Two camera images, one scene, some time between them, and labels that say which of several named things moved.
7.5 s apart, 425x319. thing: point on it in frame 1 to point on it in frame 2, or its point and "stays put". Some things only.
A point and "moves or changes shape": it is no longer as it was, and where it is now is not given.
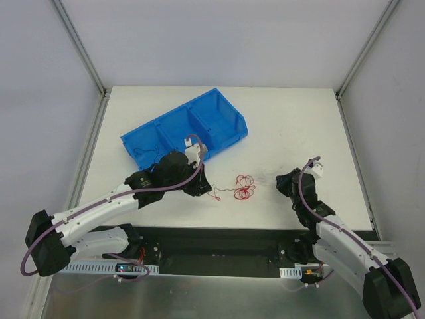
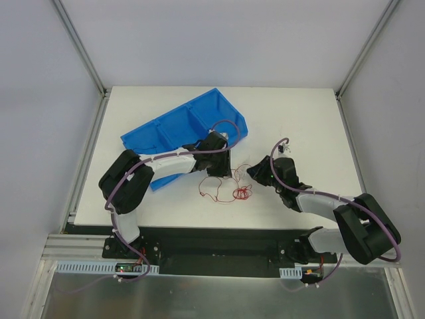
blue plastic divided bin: (213, 116) stays put
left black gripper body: (196, 181) to (220, 168)
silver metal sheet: (73, 296) stays put
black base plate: (214, 252) stays put
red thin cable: (243, 189) moves or changes shape
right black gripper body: (287, 183) to (264, 170)
